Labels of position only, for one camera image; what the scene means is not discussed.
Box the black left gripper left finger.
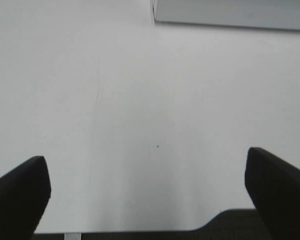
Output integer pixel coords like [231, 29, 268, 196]
[0, 156, 52, 240]

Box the white microwave door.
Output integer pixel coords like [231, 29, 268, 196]
[150, 0, 300, 31]

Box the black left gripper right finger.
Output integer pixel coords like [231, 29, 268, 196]
[244, 147, 300, 240]

